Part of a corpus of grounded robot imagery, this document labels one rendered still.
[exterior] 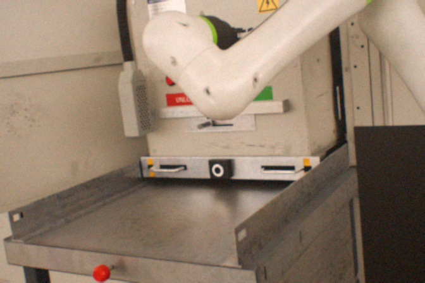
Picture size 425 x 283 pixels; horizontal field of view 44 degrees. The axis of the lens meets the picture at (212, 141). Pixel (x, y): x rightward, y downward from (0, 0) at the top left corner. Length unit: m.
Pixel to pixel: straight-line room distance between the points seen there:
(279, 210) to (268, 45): 0.33
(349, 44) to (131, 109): 0.60
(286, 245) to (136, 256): 0.28
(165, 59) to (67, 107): 0.73
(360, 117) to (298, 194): 0.40
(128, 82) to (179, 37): 0.50
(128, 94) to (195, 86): 0.53
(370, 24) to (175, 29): 0.44
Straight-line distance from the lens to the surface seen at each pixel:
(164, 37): 0.93
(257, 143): 1.35
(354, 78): 1.45
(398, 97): 1.41
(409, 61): 1.09
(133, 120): 1.41
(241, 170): 1.38
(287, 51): 0.94
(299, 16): 0.96
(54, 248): 1.16
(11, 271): 2.48
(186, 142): 1.46
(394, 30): 1.14
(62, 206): 1.34
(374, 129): 0.63
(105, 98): 1.67
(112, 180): 1.46
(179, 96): 1.45
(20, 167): 1.57
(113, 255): 1.05
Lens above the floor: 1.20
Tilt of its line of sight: 10 degrees down
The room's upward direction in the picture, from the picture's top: 7 degrees counter-clockwise
